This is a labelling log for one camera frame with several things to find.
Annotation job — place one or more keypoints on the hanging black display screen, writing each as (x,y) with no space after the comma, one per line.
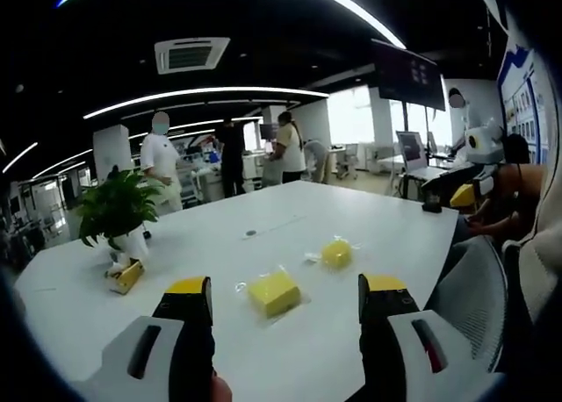
(408,75)

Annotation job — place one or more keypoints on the yellow silicone block with wrapper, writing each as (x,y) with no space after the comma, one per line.
(128,278)

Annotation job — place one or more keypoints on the person's head dark hair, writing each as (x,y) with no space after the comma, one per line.
(518,149)

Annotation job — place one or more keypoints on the round yellow silicone block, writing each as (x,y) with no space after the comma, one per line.
(337,255)

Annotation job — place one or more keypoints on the ceiling air conditioner vent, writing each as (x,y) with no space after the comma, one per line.
(191,55)

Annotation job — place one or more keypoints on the clear plastic wrapper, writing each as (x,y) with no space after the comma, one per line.
(240,288)
(313,257)

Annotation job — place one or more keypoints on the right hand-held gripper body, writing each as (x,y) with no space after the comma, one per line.
(483,145)

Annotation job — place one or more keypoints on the person's left hand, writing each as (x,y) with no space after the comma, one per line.
(221,391)

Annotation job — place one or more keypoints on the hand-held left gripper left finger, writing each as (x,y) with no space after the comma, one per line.
(131,375)

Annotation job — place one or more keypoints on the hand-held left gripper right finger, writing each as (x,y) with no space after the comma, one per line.
(404,375)

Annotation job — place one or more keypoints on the person's beige clothing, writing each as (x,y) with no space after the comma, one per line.
(542,244)

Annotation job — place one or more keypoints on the small black box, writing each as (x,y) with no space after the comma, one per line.
(431,208)

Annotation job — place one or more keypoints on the green potted plant white pot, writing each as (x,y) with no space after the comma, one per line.
(116,204)

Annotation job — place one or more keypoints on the blue white wall poster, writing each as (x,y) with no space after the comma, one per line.
(524,103)

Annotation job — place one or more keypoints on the rectangular yellow silicone block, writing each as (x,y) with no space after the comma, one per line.
(274,293)

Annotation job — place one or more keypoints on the open laptop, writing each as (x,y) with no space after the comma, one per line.
(415,154)

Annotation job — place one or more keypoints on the white mesh office chair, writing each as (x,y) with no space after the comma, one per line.
(472,283)

